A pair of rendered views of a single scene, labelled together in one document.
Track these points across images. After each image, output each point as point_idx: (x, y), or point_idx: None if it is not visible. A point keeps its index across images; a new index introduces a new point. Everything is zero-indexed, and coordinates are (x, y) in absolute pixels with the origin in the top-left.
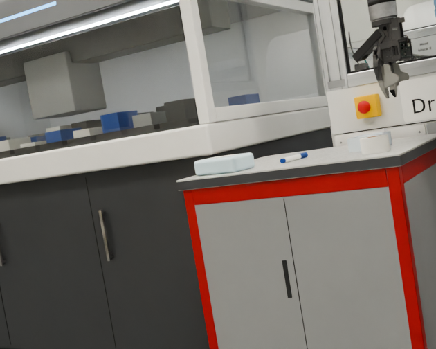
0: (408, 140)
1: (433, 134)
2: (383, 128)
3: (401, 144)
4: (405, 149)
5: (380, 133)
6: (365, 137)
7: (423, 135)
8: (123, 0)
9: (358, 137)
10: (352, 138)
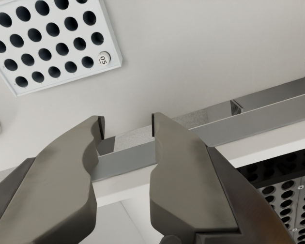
0: (170, 70)
1: (272, 68)
2: (97, 61)
3: (98, 96)
4: (2, 163)
5: (41, 89)
6: None
7: (300, 31)
8: None
9: (30, 9)
10: None
